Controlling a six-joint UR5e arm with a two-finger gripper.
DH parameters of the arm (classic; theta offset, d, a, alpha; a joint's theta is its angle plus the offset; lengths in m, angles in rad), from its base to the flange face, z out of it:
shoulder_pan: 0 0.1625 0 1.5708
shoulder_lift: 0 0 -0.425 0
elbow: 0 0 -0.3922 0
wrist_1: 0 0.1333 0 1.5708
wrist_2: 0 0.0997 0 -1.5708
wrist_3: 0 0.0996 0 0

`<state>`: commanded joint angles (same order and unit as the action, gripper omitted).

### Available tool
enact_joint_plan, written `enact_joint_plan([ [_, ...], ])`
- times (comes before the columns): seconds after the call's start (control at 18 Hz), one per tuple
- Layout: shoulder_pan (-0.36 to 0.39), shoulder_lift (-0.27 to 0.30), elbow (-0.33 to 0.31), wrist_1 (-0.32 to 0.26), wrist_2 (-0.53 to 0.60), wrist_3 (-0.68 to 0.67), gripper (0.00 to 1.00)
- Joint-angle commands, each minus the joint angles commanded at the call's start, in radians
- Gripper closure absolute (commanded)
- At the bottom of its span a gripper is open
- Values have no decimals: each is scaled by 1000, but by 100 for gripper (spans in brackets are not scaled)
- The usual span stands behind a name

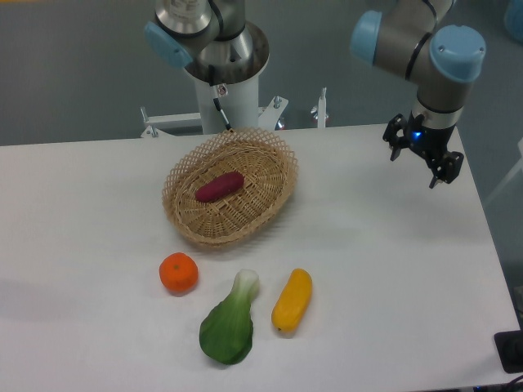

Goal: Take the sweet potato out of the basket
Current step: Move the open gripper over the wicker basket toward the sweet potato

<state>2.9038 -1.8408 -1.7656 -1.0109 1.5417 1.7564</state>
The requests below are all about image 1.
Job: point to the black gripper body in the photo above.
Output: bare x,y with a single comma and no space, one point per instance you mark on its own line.
428,143

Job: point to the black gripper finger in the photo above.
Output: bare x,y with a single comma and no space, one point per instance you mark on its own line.
395,137
446,168

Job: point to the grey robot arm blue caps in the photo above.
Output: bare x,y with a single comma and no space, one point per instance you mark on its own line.
442,61

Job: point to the woven wicker basket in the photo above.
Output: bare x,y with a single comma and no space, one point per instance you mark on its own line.
270,171

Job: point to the purple sweet potato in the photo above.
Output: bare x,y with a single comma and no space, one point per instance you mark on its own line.
220,187

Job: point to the black device at table edge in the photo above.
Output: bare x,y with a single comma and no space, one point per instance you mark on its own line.
509,347

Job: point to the yellow mango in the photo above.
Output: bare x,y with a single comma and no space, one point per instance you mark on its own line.
293,302

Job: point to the orange tangerine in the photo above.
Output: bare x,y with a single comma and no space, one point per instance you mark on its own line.
178,273

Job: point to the green bok choy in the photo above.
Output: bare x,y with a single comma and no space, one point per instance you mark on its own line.
226,334

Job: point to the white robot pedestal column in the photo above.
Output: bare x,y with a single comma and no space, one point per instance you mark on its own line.
226,74

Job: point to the white metal base frame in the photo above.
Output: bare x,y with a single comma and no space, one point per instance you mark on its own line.
269,118

